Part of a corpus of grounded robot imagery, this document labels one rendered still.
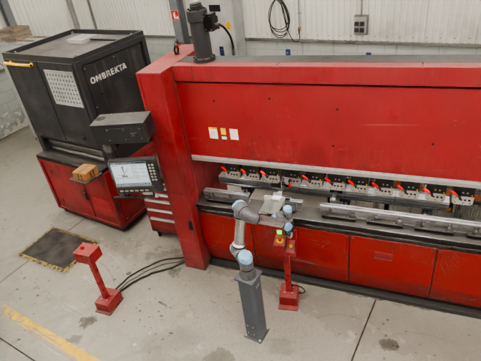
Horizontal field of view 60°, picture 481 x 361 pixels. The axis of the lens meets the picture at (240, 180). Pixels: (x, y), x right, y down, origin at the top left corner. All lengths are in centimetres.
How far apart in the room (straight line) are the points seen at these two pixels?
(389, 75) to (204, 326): 282
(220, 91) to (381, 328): 260
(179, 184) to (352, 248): 177
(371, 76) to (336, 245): 163
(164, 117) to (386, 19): 465
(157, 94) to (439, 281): 299
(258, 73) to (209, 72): 44
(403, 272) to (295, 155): 146
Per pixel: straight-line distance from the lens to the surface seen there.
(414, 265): 407
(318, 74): 332
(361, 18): 747
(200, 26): 365
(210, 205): 427
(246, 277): 352
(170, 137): 387
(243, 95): 359
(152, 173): 387
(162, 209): 506
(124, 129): 375
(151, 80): 371
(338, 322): 424
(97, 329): 468
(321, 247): 411
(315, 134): 355
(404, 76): 324
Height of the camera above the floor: 333
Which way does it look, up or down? 33 degrees down
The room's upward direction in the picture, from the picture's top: 8 degrees counter-clockwise
